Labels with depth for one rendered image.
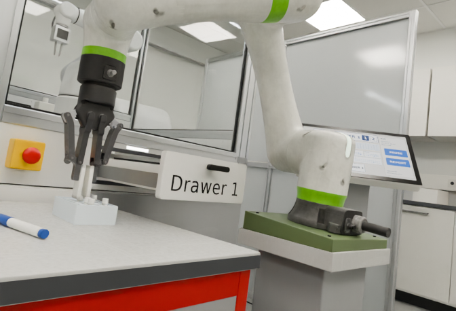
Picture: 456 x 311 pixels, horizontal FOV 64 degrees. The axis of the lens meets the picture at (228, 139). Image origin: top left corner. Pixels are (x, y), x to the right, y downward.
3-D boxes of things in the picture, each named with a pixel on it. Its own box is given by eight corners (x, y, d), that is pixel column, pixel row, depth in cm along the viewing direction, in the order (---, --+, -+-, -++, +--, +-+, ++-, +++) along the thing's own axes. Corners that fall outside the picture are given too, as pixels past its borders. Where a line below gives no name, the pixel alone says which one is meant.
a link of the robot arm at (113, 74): (112, 70, 86) (72, 58, 80) (136, 63, 78) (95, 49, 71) (108, 95, 85) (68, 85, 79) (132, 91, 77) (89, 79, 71)
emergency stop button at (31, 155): (40, 165, 88) (43, 149, 88) (22, 163, 85) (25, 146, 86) (35, 164, 90) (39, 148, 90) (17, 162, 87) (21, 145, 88)
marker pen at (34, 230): (49, 239, 54) (51, 228, 54) (39, 240, 53) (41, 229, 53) (3, 223, 62) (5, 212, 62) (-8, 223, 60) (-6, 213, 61)
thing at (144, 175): (234, 197, 103) (237, 175, 103) (161, 191, 84) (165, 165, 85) (150, 182, 130) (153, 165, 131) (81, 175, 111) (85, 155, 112)
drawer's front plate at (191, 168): (242, 204, 102) (247, 164, 104) (159, 199, 82) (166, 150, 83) (237, 202, 104) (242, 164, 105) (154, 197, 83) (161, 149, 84)
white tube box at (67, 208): (115, 225, 74) (118, 206, 74) (73, 225, 68) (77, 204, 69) (90, 214, 83) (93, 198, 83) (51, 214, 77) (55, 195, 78)
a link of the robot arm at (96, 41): (131, 15, 88) (84, 0, 83) (147, -4, 77) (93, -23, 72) (123, 72, 86) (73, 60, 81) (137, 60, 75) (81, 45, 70)
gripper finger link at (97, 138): (92, 114, 80) (98, 115, 81) (87, 166, 79) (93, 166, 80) (100, 113, 77) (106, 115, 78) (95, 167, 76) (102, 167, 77)
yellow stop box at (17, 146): (42, 171, 91) (47, 142, 91) (10, 168, 85) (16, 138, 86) (34, 170, 94) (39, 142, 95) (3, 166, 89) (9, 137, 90)
